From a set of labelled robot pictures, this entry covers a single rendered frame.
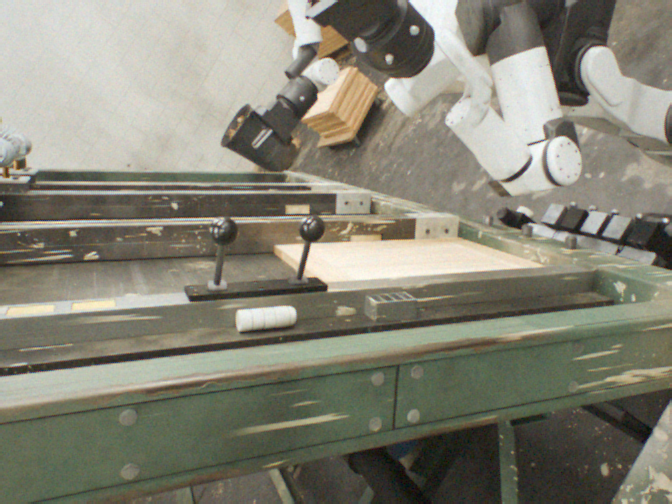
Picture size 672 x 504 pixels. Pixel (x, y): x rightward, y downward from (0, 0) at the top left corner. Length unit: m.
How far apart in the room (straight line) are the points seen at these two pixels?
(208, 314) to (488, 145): 0.48
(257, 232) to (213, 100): 5.57
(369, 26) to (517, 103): 0.32
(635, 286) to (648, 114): 0.60
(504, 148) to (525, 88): 0.12
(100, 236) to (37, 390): 0.66
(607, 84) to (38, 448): 1.24
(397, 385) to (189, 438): 0.22
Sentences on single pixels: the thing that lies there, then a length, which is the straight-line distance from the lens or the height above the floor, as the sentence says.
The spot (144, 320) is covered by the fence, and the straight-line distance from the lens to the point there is 0.77.
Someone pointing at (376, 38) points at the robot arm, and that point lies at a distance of 0.77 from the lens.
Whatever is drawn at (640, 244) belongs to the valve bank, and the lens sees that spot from 1.30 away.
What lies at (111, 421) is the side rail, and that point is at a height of 1.60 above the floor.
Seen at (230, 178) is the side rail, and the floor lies 1.12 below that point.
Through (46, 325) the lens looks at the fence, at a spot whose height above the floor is 1.66.
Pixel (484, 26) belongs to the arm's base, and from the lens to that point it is 0.99.
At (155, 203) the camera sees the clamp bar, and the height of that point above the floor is 1.49.
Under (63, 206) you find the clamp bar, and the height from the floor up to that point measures 1.68.
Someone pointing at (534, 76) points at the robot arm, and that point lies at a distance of 0.98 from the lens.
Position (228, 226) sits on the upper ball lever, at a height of 1.54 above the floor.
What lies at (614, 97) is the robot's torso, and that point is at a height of 0.88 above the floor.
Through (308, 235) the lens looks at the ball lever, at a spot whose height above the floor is 1.44.
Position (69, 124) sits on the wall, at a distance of 6.41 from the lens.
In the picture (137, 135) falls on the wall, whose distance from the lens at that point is 6.47.
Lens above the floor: 1.73
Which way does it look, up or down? 27 degrees down
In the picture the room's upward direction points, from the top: 57 degrees counter-clockwise
